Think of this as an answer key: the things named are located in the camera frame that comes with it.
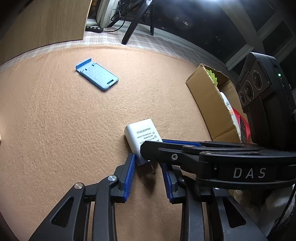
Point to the orange-brown blanket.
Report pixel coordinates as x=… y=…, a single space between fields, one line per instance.
x=57 y=128

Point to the blue phone stand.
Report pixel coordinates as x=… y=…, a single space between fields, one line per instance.
x=96 y=74

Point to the white sunscreen tube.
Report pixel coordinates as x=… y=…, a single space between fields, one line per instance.
x=227 y=103

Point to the cardboard box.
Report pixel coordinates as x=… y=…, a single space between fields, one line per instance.
x=211 y=105

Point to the black tripod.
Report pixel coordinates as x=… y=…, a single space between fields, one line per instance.
x=146 y=6

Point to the light wooden board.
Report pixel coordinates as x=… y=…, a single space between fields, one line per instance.
x=44 y=23

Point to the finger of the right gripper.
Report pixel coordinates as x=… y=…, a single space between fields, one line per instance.
x=197 y=144

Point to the black power strip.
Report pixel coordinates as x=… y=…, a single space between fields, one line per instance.
x=93 y=29

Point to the white power adapter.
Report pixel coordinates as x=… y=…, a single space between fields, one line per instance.
x=139 y=132

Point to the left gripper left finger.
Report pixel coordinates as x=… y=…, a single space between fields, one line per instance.
x=69 y=219

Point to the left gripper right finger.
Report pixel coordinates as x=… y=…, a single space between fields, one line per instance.
x=207 y=213

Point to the yellow green shuttlecock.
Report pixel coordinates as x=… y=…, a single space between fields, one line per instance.
x=211 y=74

